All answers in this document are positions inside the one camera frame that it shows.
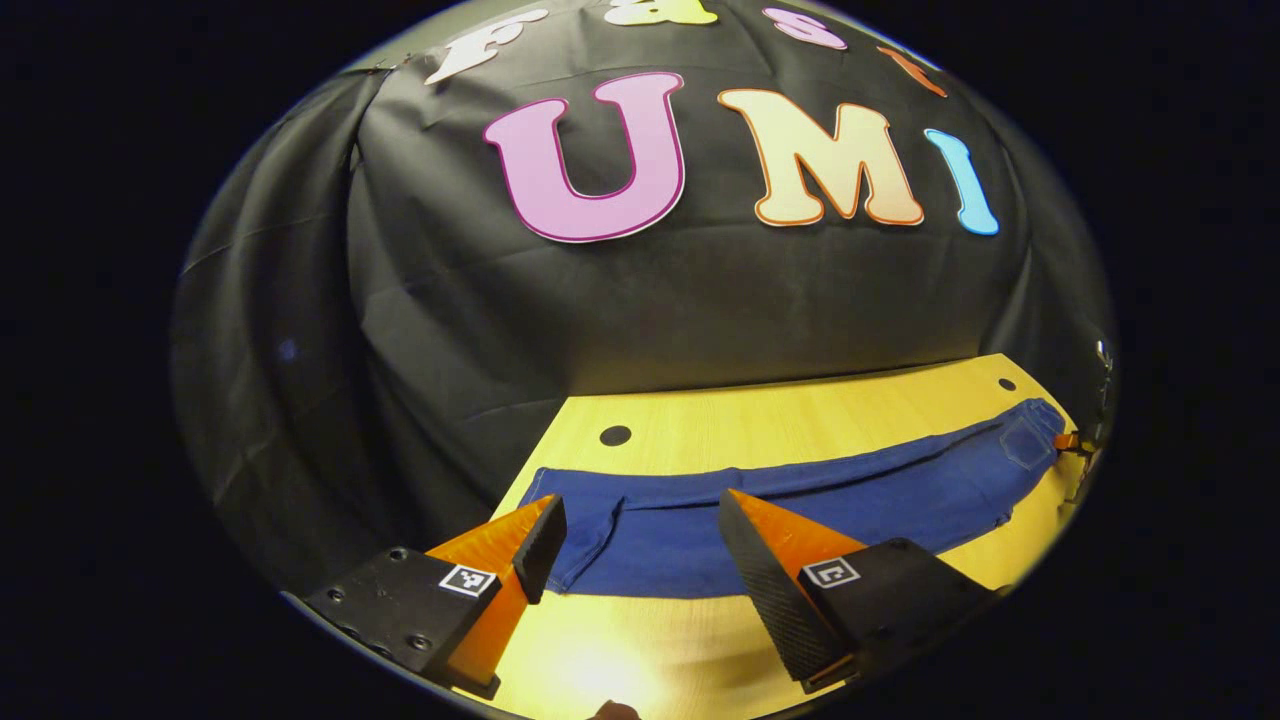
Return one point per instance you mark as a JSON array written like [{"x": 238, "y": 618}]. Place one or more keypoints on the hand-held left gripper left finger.
[{"x": 540, "y": 550}]

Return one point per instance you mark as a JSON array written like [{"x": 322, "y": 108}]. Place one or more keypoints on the blue jeans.
[{"x": 900, "y": 480}]

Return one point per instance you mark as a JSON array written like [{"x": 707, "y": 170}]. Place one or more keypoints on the black backdrop cloth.
[{"x": 450, "y": 330}]

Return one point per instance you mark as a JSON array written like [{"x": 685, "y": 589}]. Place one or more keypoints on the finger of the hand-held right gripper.
[{"x": 1066, "y": 441}]

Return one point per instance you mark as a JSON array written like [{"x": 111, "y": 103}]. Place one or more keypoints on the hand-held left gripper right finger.
[{"x": 765, "y": 590}]

